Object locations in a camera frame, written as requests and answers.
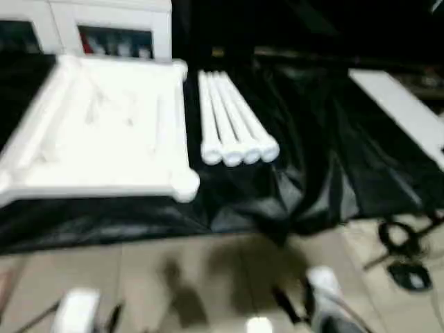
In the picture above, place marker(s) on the white plastic table top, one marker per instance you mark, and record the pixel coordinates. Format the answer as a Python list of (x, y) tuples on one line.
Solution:
[(104, 138)]

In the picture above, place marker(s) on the white plastic table leg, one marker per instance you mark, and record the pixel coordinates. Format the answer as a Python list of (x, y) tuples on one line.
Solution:
[(247, 114), (208, 114), (233, 114), (220, 114)]

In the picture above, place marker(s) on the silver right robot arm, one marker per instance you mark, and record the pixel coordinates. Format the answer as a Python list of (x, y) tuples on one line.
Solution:
[(333, 319)]

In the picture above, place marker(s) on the black oval floor object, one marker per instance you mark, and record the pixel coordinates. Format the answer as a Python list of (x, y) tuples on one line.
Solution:
[(411, 275)]

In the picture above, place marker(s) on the black plastic mat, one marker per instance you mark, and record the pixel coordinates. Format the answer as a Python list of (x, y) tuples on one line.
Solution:
[(312, 173)]

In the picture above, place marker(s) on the white flat board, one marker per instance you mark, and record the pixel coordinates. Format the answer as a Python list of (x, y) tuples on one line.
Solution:
[(392, 97)]

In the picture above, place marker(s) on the white jar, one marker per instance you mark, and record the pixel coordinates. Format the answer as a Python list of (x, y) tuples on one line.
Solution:
[(98, 48), (143, 52), (122, 48)]

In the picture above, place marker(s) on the black backdrop cloth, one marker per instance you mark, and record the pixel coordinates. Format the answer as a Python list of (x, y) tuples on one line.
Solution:
[(312, 21)]

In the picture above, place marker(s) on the red container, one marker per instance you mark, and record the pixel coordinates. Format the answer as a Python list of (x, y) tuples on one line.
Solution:
[(83, 40)]

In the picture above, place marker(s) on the white sideboard cabinet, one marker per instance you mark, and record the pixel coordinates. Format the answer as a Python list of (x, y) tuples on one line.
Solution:
[(104, 14)]

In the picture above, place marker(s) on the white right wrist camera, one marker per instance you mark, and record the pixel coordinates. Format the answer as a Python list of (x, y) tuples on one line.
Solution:
[(322, 277)]

